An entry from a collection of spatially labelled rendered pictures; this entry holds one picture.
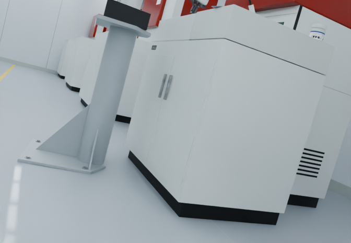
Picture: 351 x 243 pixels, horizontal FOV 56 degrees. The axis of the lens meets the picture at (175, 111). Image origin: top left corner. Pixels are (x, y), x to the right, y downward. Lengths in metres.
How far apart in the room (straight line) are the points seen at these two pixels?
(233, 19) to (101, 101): 0.86
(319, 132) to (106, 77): 1.42
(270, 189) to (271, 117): 0.37
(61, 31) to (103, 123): 7.92
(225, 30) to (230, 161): 0.59
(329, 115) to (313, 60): 0.74
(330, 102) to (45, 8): 8.35
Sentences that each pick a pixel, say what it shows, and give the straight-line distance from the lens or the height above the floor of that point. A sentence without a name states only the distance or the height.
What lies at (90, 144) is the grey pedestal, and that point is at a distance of 1.93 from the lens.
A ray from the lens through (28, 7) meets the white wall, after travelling 9.75.
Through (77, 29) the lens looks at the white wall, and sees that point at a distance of 9.77.
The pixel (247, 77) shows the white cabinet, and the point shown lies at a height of 0.69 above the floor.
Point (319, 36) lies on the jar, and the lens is 1.84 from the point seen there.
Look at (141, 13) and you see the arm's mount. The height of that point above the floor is 0.90.
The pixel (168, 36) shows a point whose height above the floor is 0.85.
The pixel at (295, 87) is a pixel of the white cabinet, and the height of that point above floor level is 0.72.
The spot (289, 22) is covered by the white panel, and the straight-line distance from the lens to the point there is 2.17.
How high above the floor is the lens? 0.57
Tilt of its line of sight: 4 degrees down
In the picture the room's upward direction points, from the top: 15 degrees clockwise
